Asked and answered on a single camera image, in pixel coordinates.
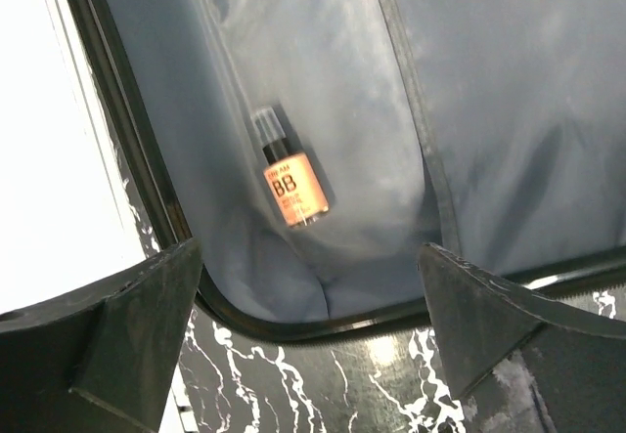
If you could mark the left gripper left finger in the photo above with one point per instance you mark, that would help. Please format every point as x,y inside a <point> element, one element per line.
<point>100,358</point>

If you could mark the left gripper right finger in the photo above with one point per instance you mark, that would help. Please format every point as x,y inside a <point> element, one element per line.
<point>519,361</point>

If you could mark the blue hard-shell suitcase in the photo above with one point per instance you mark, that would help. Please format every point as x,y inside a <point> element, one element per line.
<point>494,128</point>

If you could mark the BB cream bottle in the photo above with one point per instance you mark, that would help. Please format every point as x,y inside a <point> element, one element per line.
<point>289,173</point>

